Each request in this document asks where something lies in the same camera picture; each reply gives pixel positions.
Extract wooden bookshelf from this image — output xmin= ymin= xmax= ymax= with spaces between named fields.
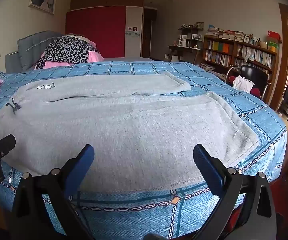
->
xmin=201 ymin=34 xmax=277 ymax=80

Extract grey pants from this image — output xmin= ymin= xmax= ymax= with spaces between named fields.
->
xmin=0 ymin=70 xmax=259 ymax=190

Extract stack of books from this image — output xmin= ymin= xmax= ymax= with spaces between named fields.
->
xmin=207 ymin=24 xmax=253 ymax=42

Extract red box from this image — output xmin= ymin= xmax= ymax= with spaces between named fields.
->
xmin=268 ymin=31 xmax=282 ymax=43

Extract white bag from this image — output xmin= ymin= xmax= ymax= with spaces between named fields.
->
xmin=232 ymin=75 xmax=254 ymax=94

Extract leopard print blanket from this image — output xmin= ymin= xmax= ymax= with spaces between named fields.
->
xmin=36 ymin=35 xmax=100 ymax=69

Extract red wardrobe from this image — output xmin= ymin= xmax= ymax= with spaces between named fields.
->
xmin=65 ymin=6 xmax=127 ymax=58

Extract low pile of books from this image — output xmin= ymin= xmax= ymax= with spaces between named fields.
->
xmin=200 ymin=62 xmax=226 ymax=80

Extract blue checked bedspread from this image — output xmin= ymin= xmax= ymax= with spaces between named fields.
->
xmin=0 ymin=60 xmax=288 ymax=240

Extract black chair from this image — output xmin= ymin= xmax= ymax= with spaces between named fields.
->
xmin=225 ymin=65 xmax=272 ymax=101

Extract grey padded headboard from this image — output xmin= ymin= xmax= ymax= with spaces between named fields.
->
xmin=4 ymin=31 xmax=64 ymax=73

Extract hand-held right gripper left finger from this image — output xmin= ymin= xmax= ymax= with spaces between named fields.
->
xmin=11 ymin=144 xmax=95 ymax=240

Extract wooden door frame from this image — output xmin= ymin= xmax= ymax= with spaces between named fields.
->
xmin=269 ymin=3 xmax=288 ymax=113

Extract small desktop shelf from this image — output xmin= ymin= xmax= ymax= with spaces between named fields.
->
xmin=178 ymin=22 xmax=205 ymax=49

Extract dark wooden door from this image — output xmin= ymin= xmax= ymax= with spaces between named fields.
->
xmin=142 ymin=8 xmax=158 ymax=58

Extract wall stickers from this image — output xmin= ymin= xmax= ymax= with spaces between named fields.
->
xmin=125 ymin=26 xmax=140 ymax=37

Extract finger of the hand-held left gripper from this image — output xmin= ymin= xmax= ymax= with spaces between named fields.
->
xmin=0 ymin=134 xmax=16 ymax=159

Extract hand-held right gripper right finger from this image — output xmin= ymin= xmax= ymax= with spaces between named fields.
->
xmin=144 ymin=144 xmax=277 ymax=240

